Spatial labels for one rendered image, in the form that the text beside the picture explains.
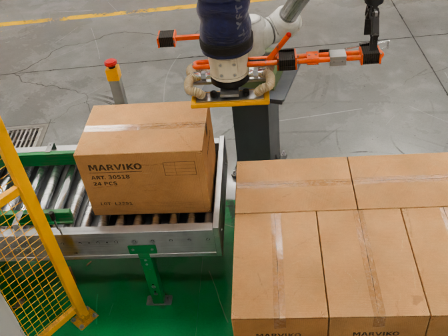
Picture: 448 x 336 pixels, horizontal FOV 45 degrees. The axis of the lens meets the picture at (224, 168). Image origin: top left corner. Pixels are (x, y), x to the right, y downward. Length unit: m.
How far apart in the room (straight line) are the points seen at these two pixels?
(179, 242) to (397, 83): 2.59
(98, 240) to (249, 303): 0.83
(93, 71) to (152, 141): 2.71
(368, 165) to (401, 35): 2.54
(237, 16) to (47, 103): 2.95
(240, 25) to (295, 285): 1.11
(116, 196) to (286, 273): 0.90
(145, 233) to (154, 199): 0.18
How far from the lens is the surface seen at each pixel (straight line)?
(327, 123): 4.12
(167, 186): 2.58
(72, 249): 2.79
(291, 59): 2.32
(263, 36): 3.12
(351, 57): 2.37
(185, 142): 2.47
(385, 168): 2.93
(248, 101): 2.31
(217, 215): 2.58
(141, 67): 5.05
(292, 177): 2.84
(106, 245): 2.72
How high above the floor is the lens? 2.46
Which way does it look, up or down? 41 degrees down
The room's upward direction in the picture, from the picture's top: 7 degrees counter-clockwise
